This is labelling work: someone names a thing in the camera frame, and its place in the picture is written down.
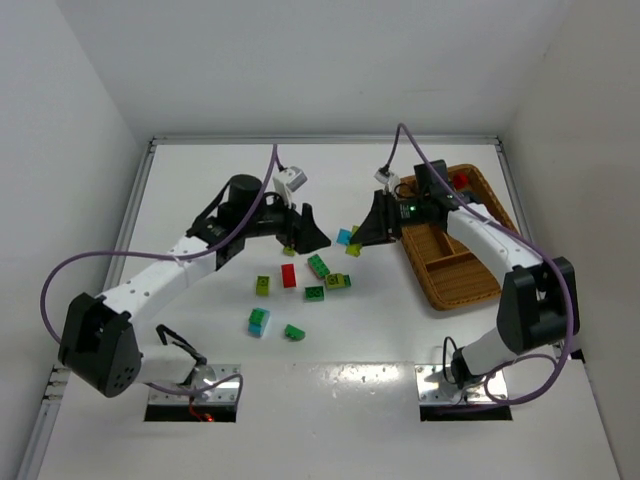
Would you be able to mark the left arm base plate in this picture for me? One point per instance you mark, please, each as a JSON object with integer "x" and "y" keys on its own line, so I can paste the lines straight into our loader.
{"x": 219, "y": 386}

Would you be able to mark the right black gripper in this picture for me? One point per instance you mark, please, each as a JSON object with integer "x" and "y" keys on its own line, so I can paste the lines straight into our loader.
{"x": 390, "y": 217}

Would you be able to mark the lime lego brick left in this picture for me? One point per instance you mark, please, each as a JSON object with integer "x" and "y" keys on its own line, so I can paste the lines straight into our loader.
{"x": 262, "y": 286}

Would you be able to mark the red lego brick centre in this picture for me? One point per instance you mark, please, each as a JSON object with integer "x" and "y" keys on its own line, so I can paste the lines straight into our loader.
{"x": 288, "y": 275}

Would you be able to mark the small red lego brick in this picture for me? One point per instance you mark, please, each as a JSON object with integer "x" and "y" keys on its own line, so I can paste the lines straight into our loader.
{"x": 460, "y": 181}

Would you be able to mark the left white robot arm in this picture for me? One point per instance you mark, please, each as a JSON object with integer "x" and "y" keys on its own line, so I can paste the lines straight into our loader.
{"x": 99, "y": 342}

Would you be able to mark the lime lego with green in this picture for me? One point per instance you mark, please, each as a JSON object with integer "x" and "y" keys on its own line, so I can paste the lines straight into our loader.
{"x": 337, "y": 281}

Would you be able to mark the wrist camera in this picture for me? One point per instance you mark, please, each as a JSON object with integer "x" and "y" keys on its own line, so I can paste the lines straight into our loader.
{"x": 287, "y": 181}
{"x": 387, "y": 178}

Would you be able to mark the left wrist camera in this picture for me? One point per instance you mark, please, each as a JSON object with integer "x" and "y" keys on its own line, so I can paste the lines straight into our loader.
{"x": 287, "y": 181}

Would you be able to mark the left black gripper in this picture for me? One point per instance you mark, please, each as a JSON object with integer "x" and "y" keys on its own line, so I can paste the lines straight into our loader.
{"x": 295, "y": 229}

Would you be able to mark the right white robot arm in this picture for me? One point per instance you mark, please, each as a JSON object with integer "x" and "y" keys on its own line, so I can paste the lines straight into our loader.
{"x": 538, "y": 297}

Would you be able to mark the cyan lego brick stack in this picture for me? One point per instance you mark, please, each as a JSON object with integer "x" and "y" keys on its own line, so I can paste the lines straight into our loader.
{"x": 343, "y": 237}

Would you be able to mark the green on cyan lego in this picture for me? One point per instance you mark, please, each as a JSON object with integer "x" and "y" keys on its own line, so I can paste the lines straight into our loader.
{"x": 258, "y": 321}

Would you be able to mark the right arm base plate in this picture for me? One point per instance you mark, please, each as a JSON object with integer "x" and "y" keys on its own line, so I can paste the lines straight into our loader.
{"x": 434, "y": 391}

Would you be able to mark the green rounded lego brick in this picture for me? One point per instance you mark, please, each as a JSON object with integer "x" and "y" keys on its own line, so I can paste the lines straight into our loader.
{"x": 294, "y": 333}

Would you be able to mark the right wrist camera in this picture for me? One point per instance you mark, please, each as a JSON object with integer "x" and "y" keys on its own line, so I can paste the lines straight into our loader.
{"x": 387, "y": 178}

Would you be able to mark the green lego on red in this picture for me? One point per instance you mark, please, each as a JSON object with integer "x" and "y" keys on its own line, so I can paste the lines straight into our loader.
{"x": 318, "y": 266}

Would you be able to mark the dark green lego brick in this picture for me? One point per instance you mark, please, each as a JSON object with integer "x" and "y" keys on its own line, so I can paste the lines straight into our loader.
{"x": 314, "y": 293}

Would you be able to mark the lime lego brick stack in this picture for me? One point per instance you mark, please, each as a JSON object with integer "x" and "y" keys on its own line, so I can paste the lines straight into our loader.
{"x": 353, "y": 249}

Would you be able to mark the wicker divided basket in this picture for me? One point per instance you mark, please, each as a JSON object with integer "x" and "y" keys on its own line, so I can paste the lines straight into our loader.
{"x": 449, "y": 274}

